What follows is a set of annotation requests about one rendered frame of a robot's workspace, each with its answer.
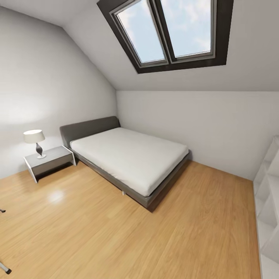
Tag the bookcase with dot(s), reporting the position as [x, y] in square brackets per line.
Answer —
[266, 198]

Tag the fixed window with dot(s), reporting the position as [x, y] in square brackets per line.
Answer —
[168, 35]

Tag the table lamp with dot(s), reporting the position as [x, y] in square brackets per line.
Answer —
[35, 136]

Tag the bed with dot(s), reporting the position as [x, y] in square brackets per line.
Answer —
[139, 164]

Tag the nightstand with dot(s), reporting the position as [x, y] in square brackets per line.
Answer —
[54, 157]

